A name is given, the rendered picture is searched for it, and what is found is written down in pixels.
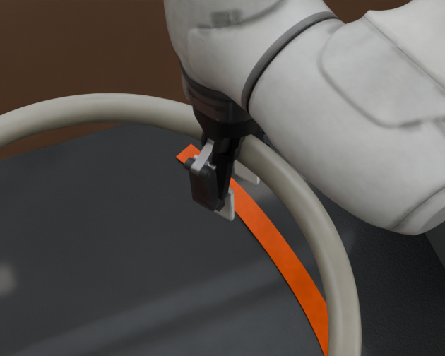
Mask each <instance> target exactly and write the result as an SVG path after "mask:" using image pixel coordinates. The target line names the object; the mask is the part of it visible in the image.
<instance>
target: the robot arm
mask: <svg viewBox="0 0 445 356"><path fill-rule="evenodd" d="M164 7H165V17H166V22H167V29H168V32H169V35H170V39H171V43H172V46H173V48H174V50H175V52H176V53H177V55H178V57H179V65H180V68H181V73H182V85H183V89H184V93H185V95H186V98H187V100H188V101H189V102H190V103H191V105H192V108H193V112H194V115H195V118H196V119H197V121H198V123H199V124H200V126H201V128H202V129H203V133H202V135H201V145H202V146H203V149H202V151H201V152H200V154H199V155H197V154H195V155H194V156H193V157H189V158H187V159H186V161H185V163H184V168H186V169H187V170H188V171H189V178H190V184H191V194H192V200H193V201H195V202H197V203H198V204H200V205H202V206H203V207H205V208H207V209H208V210H210V211H212V212H215V213H217V214H218V215H220V216H222V217H224V218H225V219H227V220H229V221H232V220H233V219H234V218H235V208H234V190H233V189H231V188H230V187H229V186H230V179H231V174H232V167H233V163H234V162H235V175H237V176H238V177H240V178H242V179H243V180H245V181H247V182H249V183H250V184H253V185H254V186H258V184H259V180H260V179H259V178H258V177H257V176H256V175H255V174H254V173H253V172H252V171H250V170H249V169H248V168H246V167H245V166H243V164H241V163H240V162H238V161H236V159H237V157H238V156H239V154H240V150H241V146H242V143H243V141H244V140H245V136H248V135H250V134H252V135H253V136H255V137H257V138H258V139H259V140H261V141H262V142H264V143H265V144H266V145H267V146H269V147H270V146H271V145H270V144H268V143H267V142H265V141H264V139H263V135H264V134H266V135H267V137H268V138H269V140H270V141H271V143H272V144H273V145H274V146H275V147H276V149H277V150H278V151H279V152H280V153H281V154H282V155H283V157H284V158H285V159H286V160H287V161H288V162H289V163H290V164H291V165H292V166H293V167H294V168H295V169H296V170H297V171H298V172H299V173H300V174H301V175H302V176H303V177H305V178H306V179H307V180H308V181H309V182H310V183H312V184H313V185H314V186H315V187H316V188H317V189H318V190H319V191H321V192H322V193H323V194H324V195H326V196H327V197H328V198H330V199H331V200H332V201H333V202H335V203H337V204H338V205H339V206H340V207H342V208H343V209H345V210H346V211H347V212H349V213H351V214H353V215H354V216H356V217H357V218H359V219H361V220H363V221H365V222H366V223H369V224H371V225H374V226H377V227H380V228H384V229H386V230H390V231H392V232H397V233H400V234H405V235H418V234H422V233H424V232H426V231H429V230H430V229H432V228H434V227H436V226H437V225H439V224H441V223H442V222H444V221H445V0H412V1H411V2H410V3H408V4H406V5H404V6H401V7H399V8H395V9H391V10H386V11H368V12H367V13H365V14H364V15H363V16H362V17H361V18H360V19H359V20H356V21H354V22H351V23H347V24H344V22H343V21H341V20H340V19H339V18H338V17H337V16H336V15H335V14H334V13H333V12H332V11H331V9H330V8H329V7H327V5H326V4H325V3H324V1H323V0H164Z"/></svg>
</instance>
